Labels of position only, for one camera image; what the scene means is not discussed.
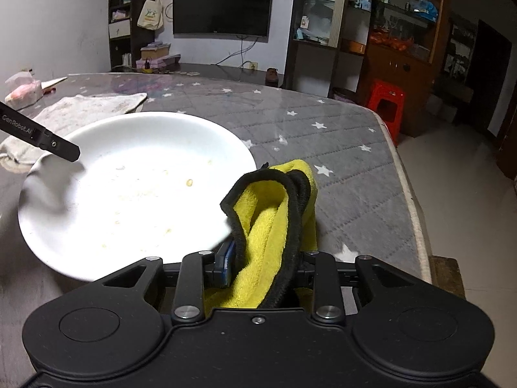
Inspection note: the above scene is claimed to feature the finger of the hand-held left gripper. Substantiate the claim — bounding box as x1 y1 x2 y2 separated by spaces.
30 127 81 163

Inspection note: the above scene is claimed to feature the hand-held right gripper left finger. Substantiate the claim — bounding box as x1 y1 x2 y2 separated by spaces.
95 238 237 324

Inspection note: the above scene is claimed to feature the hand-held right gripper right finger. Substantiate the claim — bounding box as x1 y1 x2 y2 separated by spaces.
301 251 429 325

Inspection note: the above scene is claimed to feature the yellow cloth with black edge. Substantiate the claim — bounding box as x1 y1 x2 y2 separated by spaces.
204 159 320 310

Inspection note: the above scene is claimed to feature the white plate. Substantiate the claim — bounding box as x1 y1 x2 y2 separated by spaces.
17 112 258 282

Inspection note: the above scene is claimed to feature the crumpled plastic bag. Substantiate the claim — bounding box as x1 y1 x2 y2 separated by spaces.
5 70 43 103

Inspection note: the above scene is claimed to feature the white printed towel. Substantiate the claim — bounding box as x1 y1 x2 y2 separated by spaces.
0 92 148 174

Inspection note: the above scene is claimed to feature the white paper sheet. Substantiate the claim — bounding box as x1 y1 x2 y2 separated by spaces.
40 76 69 90

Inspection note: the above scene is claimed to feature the dark shelving unit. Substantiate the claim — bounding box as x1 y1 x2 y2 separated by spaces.
107 0 158 71

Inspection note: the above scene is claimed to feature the tan cardboard box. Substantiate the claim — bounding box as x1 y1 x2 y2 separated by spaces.
140 42 172 60

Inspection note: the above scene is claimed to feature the dark television console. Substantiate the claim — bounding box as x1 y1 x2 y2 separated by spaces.
172 62 285 87

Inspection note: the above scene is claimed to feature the red plastic stool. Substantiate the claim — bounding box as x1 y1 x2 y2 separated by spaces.
367 79 406 146

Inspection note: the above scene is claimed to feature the black flat television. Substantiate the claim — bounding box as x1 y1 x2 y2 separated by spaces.
172 0 274 43

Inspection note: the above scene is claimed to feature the brown wooden cabinet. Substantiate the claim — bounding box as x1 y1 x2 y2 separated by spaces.
355 0 449 138

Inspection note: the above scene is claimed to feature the glass display cabinet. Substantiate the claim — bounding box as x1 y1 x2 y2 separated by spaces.
283 0 372 98

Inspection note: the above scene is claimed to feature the pile of oranges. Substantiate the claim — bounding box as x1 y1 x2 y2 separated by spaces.
369 28 415 51

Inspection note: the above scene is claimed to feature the black television cable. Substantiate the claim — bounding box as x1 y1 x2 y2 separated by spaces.
216 36 259 66

